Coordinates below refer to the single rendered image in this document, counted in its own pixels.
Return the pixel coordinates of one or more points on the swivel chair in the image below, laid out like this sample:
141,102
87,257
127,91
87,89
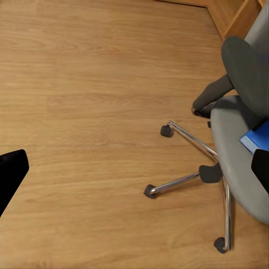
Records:
231,117

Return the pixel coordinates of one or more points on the folder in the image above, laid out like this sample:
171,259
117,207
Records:
257,137

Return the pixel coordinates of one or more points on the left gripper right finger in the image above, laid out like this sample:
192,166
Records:
260,166

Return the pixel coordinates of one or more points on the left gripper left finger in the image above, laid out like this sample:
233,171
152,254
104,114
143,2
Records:
13,168

